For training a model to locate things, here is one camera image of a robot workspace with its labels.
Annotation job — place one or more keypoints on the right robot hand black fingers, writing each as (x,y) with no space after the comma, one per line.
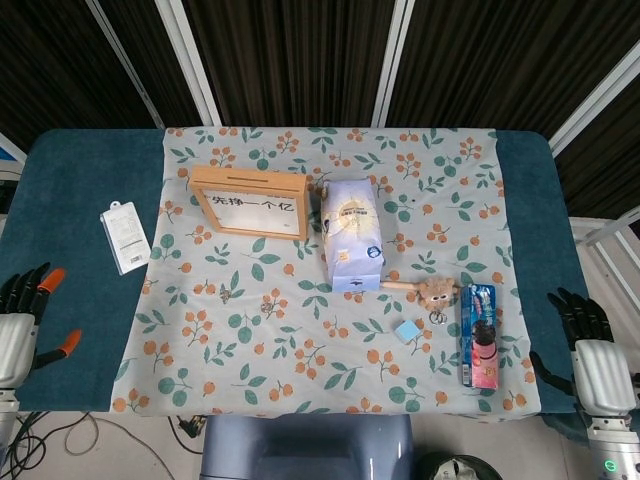
(602,370)

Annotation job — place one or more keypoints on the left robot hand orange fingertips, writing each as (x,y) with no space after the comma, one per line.
(17,345)

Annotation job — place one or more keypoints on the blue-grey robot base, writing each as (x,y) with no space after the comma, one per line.
(305,450)

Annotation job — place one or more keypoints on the blue pink cookie box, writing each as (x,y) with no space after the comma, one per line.
(480,340)

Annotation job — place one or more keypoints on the white metal rack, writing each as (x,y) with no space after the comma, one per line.
(585,232)

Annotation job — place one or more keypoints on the white flat plastic package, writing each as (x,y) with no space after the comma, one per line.
(125,237)

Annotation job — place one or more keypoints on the black waste bin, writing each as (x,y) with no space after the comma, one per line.
(460,470)

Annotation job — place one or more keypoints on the teal velvet table cover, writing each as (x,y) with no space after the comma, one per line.
(75,175)

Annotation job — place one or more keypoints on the black power plug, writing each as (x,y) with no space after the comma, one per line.
(192,427)

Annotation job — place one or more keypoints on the white blue board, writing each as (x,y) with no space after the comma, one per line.
(6,150)

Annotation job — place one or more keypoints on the light blue cube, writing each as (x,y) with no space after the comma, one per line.
(406,332)

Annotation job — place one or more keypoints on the light wooden stick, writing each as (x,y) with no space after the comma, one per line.
(400,286)

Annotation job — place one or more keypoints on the floral leaf print tablecloth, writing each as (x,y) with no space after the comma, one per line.
(300,360)

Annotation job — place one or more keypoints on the lavender paper flour bag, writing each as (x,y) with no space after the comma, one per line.
(352,235)

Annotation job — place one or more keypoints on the white partition frame post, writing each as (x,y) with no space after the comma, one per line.
(595,105)
(126,60)
(189,60)
(393,60)

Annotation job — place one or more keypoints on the wooden box with characters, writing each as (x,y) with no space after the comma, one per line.
(250,180)

